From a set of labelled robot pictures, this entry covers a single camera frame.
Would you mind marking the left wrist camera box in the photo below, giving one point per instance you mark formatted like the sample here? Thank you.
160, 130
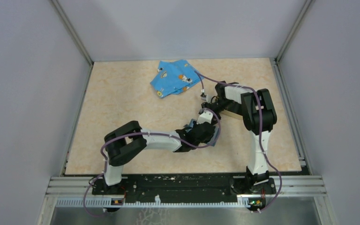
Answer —
205, 116

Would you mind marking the blue card holder wallet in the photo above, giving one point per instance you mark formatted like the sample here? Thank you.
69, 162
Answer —
212, 142

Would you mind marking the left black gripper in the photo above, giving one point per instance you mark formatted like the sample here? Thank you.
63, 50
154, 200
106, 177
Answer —
194, 125

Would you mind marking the blue printed cloth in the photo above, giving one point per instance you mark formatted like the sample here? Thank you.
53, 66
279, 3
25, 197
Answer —
174, 77

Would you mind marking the beige oval card tray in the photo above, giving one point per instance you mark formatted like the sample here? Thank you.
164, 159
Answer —
232, 114

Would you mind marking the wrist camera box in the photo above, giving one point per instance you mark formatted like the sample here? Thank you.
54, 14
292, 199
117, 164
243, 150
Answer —
205, 116
209, 98

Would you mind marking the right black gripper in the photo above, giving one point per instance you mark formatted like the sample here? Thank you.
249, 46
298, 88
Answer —
206, 105

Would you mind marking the aluminium frame rail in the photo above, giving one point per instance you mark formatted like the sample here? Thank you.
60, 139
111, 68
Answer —
77, 192

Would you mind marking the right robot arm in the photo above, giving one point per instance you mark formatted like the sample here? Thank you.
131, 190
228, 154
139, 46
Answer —
258, 115

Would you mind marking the black mounting base plate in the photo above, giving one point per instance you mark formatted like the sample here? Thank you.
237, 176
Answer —
183, 188

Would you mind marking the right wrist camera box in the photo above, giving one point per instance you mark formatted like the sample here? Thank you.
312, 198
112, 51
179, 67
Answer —
209, 98

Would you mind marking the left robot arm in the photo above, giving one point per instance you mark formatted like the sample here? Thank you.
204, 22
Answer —
126, 142

